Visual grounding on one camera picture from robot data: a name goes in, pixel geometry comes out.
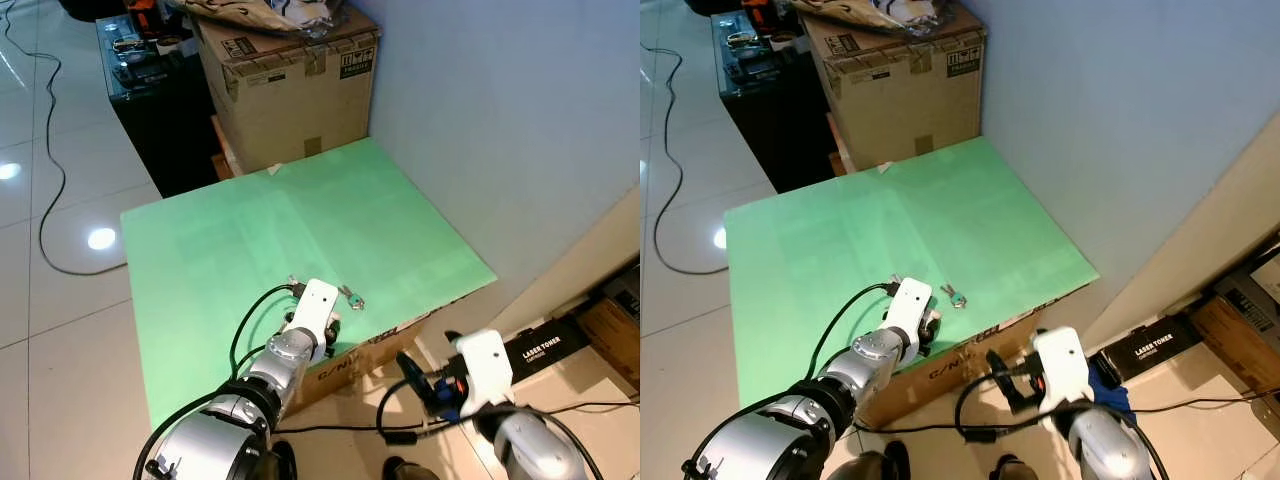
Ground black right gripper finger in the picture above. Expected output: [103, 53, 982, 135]
[985, 349, 1013, 413]
[397, 351, 424, 405]

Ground printed low cardboard box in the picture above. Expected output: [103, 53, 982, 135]
[285, 318, 451, 416]
[855, 310, 1047, 431]

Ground green sheet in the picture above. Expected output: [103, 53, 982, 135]
[723, 135, 1099, 403]
[120, 137, 498, 431]

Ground black laser toner box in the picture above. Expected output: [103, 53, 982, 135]
[1095, 315, 1207, 387]
[503, 318, 593, 379]

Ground small brown carton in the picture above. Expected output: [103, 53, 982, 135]
[1190, 295, 1280, 383]
[578, 295, 641, 389]

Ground dark grey device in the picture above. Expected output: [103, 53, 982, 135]
[603, 262, 641, 323]
[1213, 232, 1280, 331]

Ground orange wooden board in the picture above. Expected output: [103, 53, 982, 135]
[825, 112, 853, 179]
[209, 114, 247, 182]

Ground beige leaning panel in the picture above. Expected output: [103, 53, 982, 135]
[1085, 110, 1280, 351]

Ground large brown cardboard box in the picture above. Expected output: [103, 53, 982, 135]
[190, 15, 383, 176]
[800, 15, 989, 171]

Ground black cabinet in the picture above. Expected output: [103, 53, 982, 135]
[710, 10, 837, 194]
[95, 12, 223, 198]

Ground crumpled brown bag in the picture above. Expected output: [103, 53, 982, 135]
[165, 0, 351, 39]
[790, 0, 966, 37]

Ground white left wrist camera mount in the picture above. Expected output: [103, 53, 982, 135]
[888, 277, 937, 342]
[288, 279, 342, 346]

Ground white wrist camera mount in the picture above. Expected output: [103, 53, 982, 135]
[288, 279, 342, 346]
[455, 329, 514, 417]
[1033, 327, 1093, 412]
[888, 277, 937, 342]

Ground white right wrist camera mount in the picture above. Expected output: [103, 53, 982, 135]
[1033, 327, 1093, 412]
[455, 329, 514, 417]

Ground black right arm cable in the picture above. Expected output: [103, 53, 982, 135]
[376, 370, 446, 447]
[955, 370, 1041, 447]

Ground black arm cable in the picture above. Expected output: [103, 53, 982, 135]
[955, 370, 1041, 447]
[376, 370, 446, 447]
[133, 283, 306, 471]
[684, 282, 897, 473]

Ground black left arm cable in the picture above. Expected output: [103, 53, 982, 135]
[133, 283, 306, 471]
[684, 282, 897, 473]

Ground thin black floor cable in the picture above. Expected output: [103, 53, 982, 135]
[520, 398, 641, 416]
[1130, 395, 1280, 417]

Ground long black floor cable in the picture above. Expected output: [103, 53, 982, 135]
[0, 0, 128, 277]
[640, 45, 729, 277]

